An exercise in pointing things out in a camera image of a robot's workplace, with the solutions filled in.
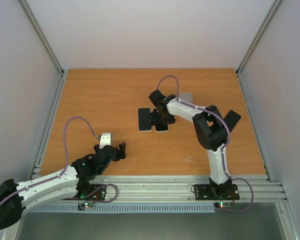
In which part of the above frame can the black phone silver edge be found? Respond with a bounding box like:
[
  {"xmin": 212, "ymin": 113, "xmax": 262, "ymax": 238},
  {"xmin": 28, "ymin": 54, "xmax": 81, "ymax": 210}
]
[{"xmin": 151, "ymin": 108, "xmax": 169, "ymax": 132}]

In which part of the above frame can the black phone dark edge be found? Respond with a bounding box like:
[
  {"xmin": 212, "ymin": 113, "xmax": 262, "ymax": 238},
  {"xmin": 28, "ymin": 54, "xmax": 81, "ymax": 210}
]
[{"xmin": 137, "ymin": 107, "xmax": 152, "ymax": 132}]

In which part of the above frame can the white phone case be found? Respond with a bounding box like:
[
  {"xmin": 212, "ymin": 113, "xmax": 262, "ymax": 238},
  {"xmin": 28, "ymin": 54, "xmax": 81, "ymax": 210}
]
[{"xmin": 179, "ymin": 92, "xmax": 193, "ymax": 104}]

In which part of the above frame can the black phone pink edge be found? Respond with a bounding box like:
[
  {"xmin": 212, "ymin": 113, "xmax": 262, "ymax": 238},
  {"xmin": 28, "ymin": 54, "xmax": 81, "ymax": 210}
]
[{"xmin": 224, "ymin": 110, "xmax": 241, "ymax": 133}]

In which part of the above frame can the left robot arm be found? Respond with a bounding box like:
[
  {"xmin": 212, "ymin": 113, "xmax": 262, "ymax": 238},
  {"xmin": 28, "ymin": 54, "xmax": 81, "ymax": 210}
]
[{"xmin": 0, "ymin": 142, "xmax": 126, "ymax": 230}]

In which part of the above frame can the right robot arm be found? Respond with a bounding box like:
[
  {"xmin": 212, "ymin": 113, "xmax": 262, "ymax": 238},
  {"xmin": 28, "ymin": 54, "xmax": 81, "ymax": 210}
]
[{"xmin": 149, "ymin": 89, "xmax": 232, "ymax": 198}]

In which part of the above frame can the left controller board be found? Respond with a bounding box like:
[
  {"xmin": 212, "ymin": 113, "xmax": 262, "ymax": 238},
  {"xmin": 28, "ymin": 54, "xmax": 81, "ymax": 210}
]
[{"xmin": 77, "ymin": 202, "xmax": 94, "ymax": 211}]

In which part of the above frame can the controller board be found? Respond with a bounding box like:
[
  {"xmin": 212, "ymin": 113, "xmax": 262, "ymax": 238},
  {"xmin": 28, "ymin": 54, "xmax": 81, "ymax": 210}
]
[
  {"xmin": 214, "ymin": 201, "xmax": 233, "ymax": 209},
  {"xmin": 77, "ymin": 202, "xmax": 94, "ymax": 211}
]

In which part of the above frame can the right controller board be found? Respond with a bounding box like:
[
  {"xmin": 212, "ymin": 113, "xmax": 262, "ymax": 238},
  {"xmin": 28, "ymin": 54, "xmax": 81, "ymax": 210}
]
[{"xmin": 214, "ymin": 201, "xmax": 233, "ymax": 209}]

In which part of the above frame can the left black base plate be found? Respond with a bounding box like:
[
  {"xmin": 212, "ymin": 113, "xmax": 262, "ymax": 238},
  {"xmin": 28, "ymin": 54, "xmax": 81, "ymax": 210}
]
[{"xmin": 70, "ymin": 184, "xmax": 107, "ymax": 201}]

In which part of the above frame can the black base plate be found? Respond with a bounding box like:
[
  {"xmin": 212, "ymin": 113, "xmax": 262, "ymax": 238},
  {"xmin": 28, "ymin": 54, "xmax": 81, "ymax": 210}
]
[
  {"xmin": 192, "ymin": 184, "xmax": 240, "ymax": 201},
  {"xmin": 70, "ymin": 184, "xmax": 107, "ymax": 201}
]

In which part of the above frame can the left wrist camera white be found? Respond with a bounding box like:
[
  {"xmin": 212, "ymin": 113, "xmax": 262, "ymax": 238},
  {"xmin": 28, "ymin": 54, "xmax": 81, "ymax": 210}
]
[{"xmin": 99, "ymin": 132, "xmax": 113, "ymax": 149}]

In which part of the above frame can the slotted grey cable duct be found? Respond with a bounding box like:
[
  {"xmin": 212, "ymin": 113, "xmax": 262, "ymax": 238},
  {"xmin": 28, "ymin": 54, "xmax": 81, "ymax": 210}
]
[{"xmin": 33, "ymin": 202, "xmax": 215, "ymax": 214}]

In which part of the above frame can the aluminium rail frame front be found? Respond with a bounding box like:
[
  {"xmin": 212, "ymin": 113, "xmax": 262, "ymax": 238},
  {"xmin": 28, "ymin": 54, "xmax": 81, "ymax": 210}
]
[{"xmin": 90, "ymin": 174, "xmax": 287, "ymax": 203}]

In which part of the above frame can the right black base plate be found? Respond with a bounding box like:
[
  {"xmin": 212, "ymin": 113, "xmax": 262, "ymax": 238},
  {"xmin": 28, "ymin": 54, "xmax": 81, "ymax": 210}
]
[{"xmin": 192, "ymin": 184, "xmax": 240, "ymax": 201}]

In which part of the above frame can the aluminium corner post right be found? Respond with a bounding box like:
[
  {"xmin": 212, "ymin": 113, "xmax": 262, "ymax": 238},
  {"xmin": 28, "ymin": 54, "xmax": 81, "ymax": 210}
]
[{"xmin": 234, "ymin": 0, "xmax": 285, "ymax": 77}]

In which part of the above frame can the aluminium corner post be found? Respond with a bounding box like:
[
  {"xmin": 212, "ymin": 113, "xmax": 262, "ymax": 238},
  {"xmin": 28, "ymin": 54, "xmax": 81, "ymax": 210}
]
[
  {"xmin": 234, "ymin": 0, "xmax": 285, "ymax": 77},
  {"xmin": 18, "ymin": 0, "xmax": 64, "ymax": 77}
]

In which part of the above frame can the aluminium corner post left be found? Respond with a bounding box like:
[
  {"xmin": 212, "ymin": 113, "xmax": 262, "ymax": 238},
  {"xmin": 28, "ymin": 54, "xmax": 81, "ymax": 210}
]
[{"xmin": 18, "ymin": 0, "xmax": 64, "ymax": 77}]

